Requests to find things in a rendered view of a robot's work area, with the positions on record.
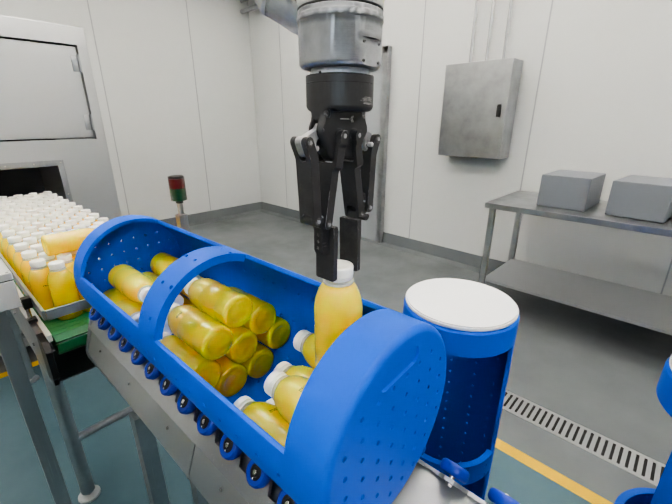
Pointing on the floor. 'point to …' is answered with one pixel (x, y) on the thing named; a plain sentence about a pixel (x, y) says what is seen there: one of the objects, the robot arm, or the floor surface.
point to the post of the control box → (31, 411)
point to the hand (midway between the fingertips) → (338, 248)
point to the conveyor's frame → (38, 338)
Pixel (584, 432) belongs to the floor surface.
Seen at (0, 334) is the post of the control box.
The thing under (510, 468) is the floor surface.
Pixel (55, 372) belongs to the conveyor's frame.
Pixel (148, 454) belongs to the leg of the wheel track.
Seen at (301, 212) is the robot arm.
